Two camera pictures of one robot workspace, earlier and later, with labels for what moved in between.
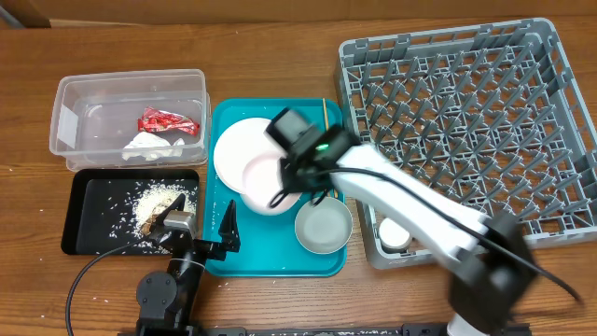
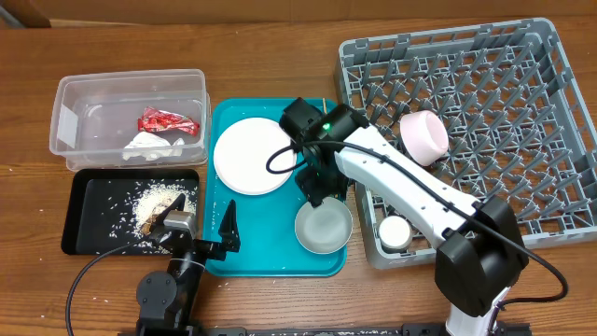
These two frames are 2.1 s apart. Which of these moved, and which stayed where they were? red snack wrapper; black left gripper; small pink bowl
Moved: small pink bowl
Stayed: red snack wrapper; black left gripper
